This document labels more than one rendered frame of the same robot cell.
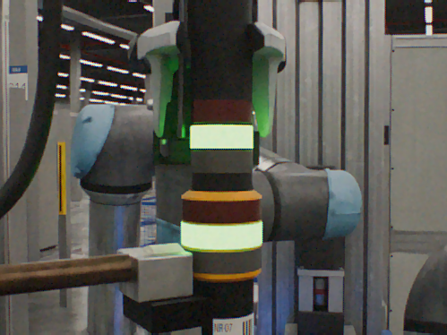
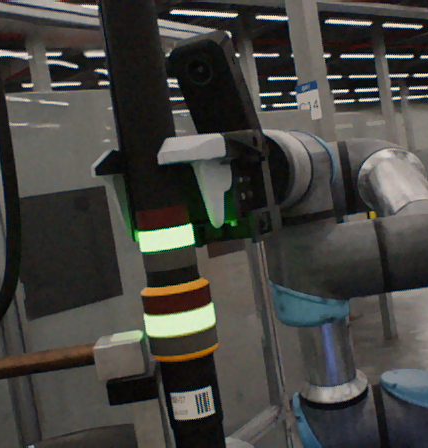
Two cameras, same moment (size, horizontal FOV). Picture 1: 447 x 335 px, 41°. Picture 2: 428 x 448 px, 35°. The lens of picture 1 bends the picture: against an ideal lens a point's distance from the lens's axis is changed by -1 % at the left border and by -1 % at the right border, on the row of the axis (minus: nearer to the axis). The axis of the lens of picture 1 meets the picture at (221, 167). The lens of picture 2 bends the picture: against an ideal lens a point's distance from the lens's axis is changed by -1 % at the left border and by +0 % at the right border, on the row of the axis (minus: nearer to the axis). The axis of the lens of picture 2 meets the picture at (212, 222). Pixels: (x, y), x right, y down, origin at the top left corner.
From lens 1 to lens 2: 0.24 m
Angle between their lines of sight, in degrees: 30
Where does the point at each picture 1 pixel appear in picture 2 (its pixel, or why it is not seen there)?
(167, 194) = (269, 256)
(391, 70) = not seen: outside the picture
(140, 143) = not seen: hidden behind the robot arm
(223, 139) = (152, 243)
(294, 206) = (404, 254)
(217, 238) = (158, 326)
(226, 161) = (158, 261)
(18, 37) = (302, 52)
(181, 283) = (133, 364)
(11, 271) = (6, 362)
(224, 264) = (166, 348)
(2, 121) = not seen: hidden behind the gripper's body
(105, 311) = (315, 357)
